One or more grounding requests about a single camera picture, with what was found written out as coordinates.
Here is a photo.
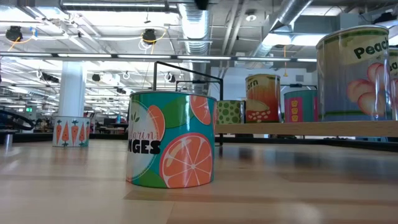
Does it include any short white carrots can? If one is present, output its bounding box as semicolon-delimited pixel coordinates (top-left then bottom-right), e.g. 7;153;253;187
52;116;91;147

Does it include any silver smooth air duct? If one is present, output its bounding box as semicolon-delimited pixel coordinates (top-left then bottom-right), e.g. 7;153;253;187
248;0;313;60

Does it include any black ceiling device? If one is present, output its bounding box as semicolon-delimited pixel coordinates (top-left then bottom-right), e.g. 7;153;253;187
142;28;157;44
5;25;23;42

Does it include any short teal pink can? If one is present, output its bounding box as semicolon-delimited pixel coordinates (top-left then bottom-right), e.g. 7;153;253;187
283;89;318;123

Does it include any tall grey peach can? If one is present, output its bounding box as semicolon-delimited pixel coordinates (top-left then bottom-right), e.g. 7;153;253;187
315;24;392;122
388;47;398;121

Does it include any silver metal post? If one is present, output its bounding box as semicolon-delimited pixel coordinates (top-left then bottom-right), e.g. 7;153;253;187
2;129;15;150

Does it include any silver ribbed air duct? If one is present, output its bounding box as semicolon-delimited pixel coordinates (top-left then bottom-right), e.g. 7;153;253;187
177;0;213;94

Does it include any tall orange corn can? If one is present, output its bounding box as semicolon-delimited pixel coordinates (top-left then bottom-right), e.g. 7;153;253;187
244;73;282;124

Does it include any long ceiling light strip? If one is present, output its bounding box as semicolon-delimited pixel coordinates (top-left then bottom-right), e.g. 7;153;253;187
0;52;318;62

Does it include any wooden shelf with black legs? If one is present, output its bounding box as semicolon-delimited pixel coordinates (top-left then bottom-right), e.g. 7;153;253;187
152;60;398;147

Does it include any short mandarin oranges can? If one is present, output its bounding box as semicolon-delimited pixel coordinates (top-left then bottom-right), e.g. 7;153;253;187
126;90;218;189

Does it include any short green peas can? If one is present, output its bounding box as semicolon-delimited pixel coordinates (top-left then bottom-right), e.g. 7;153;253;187
216;100;246;125

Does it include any white building column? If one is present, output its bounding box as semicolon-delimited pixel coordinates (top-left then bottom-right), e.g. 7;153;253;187
58;60;87;118

